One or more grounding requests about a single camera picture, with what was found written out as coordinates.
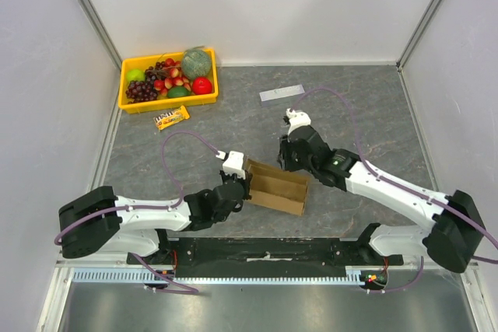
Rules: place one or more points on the yellow plastic bin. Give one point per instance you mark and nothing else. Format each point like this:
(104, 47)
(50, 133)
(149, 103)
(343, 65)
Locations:
(142, 63)

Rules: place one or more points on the brown cardboard box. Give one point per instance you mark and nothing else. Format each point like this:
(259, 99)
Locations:
(276, 189)

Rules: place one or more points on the yellow candy packet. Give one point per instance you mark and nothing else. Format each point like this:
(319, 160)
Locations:
(171, 118)

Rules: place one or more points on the dark purple grape bunch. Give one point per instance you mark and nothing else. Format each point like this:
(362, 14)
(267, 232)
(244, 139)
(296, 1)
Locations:
(141, 91)

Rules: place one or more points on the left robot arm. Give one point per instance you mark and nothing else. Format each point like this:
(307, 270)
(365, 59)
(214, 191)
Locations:
(100, 221)

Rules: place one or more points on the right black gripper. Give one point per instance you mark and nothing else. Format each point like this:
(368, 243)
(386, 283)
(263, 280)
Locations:
(288, 152)

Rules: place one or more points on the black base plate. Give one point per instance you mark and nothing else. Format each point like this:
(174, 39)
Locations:
(187, 253)

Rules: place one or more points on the green apple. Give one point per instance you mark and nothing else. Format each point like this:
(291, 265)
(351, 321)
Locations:
(136, 75)

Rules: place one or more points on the slotted cable duct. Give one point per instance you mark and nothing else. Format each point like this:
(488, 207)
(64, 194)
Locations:
(142, 276)

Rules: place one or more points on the green netted melon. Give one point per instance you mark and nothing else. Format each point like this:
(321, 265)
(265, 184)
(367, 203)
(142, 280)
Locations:
(196, 63)

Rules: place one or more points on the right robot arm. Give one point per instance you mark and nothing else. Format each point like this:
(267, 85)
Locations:
(446, 228)

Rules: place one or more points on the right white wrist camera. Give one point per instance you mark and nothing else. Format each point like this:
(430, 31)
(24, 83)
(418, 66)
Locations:
(296, 119)

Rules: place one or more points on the grey slim carton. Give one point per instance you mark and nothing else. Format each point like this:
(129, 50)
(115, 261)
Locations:
(279, 94)

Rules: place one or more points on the red apple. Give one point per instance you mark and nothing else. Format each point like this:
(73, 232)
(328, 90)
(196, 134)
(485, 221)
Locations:
(202, 86)

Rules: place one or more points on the green avocado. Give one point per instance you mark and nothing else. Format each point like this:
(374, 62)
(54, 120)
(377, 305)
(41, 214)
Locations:
(178, 92)

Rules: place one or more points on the red cherry cluster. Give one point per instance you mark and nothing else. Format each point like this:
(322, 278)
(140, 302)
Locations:
(165, 75)

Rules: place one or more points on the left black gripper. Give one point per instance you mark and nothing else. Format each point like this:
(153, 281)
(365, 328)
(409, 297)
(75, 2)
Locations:
(246, 183)

